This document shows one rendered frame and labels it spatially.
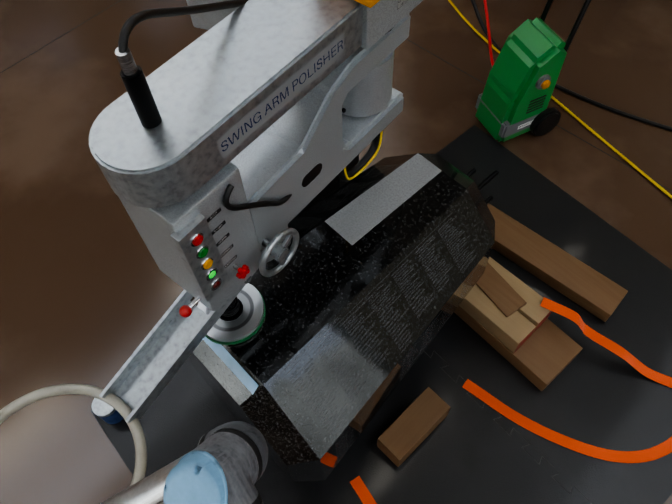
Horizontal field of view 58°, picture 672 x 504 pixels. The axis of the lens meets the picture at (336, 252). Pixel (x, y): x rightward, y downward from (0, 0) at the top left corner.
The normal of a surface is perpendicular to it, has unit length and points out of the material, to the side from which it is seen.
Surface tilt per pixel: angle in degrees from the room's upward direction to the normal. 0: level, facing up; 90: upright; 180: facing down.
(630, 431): 0
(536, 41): 34
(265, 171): 4
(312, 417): 45
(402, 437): 0
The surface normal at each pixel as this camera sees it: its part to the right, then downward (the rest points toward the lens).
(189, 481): -0.40, 0.05
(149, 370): -0.20, -0.32
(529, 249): -0.04, -0.51
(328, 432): 0.48, 0.04
